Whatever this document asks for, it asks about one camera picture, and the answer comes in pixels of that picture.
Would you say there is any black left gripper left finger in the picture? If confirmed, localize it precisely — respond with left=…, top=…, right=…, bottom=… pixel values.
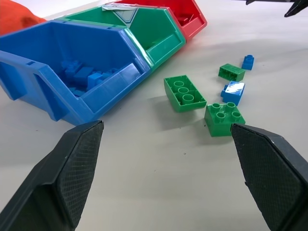
left=0, top=120, right=105, bottom=231

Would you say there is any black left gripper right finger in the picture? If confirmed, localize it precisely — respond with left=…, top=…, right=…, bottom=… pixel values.
left=230, top=123, right=308, bottom=231

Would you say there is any small blue single-stud brick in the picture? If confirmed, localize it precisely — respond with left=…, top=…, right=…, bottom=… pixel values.
left=241, top=54, right=255, bottom=71

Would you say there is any red plastic storage bin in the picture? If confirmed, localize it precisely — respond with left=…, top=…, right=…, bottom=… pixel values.
left=113, top=0, right=208, bottom=43

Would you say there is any green four-stud square brick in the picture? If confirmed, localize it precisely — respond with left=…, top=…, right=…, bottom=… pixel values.
left=204, top=102, right=246, bottom=138

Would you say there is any red brick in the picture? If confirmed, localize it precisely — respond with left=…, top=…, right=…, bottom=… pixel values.
left=178, top=13, right=193, bottom=26

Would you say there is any green rectangular brick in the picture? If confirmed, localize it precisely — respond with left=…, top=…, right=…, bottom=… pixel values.
left=218, top=63, right=246, bottom=82

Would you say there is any blue brick with glossy side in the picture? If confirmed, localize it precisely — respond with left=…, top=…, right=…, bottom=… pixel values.
left=220, top=80, right=246, bottom=107

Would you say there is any light blue brick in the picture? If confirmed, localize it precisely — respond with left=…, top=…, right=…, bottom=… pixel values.
left=87, top=72, right=105, bottom=90

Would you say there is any green plastic storage bin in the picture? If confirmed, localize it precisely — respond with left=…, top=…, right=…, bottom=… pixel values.
left=55, top=5, right=187, bottom=71

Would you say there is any dark blue flat brick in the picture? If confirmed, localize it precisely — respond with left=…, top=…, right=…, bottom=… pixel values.
left=72, top=66, right=94, bottom=86

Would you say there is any dark blue studded brick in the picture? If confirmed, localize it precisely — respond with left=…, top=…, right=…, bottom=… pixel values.
left=60, top=60, right=83, bottom=77

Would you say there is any green curved long brick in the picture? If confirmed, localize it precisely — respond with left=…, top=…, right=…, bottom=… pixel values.
left=164, top=75, right=207, bottom=113

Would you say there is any pale triangular label sticker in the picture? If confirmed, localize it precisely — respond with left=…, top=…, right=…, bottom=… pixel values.
left=101, top=5, right=140, bottom=26

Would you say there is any blue plastic storage bin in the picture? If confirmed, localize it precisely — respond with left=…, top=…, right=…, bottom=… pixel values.
left=0, top=20, right=151, bottom=126

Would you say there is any orange cloth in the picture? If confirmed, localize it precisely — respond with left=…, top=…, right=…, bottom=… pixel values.
left=0, top=0, right=47, bottom=36

